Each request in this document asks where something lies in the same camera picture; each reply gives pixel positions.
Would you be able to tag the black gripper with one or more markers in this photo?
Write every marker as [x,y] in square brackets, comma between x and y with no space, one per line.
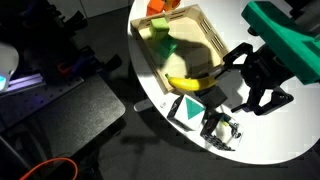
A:
[262,70]

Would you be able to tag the yellow banana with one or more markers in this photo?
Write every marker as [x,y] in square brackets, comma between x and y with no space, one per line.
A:
[191,84]

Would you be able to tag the dark green block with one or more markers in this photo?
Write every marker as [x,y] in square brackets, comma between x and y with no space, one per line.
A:
[166,46]

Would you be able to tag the wooden tray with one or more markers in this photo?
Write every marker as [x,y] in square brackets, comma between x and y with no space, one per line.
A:
[200,49]

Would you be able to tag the white round table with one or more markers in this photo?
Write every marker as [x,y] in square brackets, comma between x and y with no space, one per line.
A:
[274,138]

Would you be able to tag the grey blue block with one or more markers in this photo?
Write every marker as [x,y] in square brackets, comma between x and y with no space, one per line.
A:
[213,97]

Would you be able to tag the white cube black pictures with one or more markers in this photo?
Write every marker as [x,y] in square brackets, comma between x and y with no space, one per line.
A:
[222,132]

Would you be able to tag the light green block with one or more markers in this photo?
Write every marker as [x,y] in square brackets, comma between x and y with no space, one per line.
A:
[159,28]

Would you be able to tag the orange number cube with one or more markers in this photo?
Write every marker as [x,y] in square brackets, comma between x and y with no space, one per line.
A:
[171,4]

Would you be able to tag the red orange block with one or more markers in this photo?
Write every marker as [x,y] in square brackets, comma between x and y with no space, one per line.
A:
[155,7]

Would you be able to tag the black perforated cart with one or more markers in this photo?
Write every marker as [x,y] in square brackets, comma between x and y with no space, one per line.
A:
[71,104]

